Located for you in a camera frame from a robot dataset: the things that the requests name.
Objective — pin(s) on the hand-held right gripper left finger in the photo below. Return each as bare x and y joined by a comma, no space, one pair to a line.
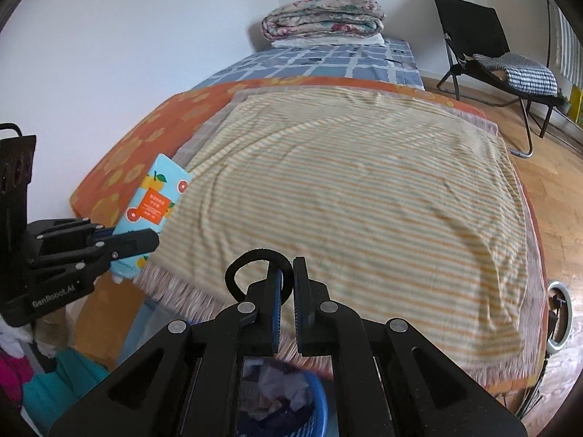
273,316

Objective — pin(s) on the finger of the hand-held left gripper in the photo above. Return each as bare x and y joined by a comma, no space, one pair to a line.
68,230
132,241

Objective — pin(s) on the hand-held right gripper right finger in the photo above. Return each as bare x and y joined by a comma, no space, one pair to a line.
299,318

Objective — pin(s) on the light blue tissue packet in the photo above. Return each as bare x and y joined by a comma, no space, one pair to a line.
157,195

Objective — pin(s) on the black hair band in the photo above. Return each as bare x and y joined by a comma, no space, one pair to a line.
234,277

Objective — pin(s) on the blue plastic basket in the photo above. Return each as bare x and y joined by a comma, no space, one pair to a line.
319,400

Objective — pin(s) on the person's left hand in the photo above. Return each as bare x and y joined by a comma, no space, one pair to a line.
50,332

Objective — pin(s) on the pink cloth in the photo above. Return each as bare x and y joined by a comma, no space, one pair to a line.
9,382

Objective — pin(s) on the teal cloth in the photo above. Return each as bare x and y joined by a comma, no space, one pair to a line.
63,382

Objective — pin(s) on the black tripod legs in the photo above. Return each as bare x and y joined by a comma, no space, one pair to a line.
533,391

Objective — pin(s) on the blue checked bed sheet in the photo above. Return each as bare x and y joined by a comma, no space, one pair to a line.
319,61

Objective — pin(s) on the white pillow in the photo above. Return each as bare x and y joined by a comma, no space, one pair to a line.
328,40

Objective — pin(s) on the folded floral quilt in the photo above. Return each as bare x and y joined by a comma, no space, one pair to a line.
323,16

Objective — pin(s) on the checked cushion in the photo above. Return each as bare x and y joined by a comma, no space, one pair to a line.
524,73

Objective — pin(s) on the black folding chair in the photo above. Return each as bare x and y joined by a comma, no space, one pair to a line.
473,22

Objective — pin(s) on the black drying rack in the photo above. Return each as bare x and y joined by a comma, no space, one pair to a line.
551,32

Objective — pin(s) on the green striped towel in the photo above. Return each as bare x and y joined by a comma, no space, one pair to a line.
569,45

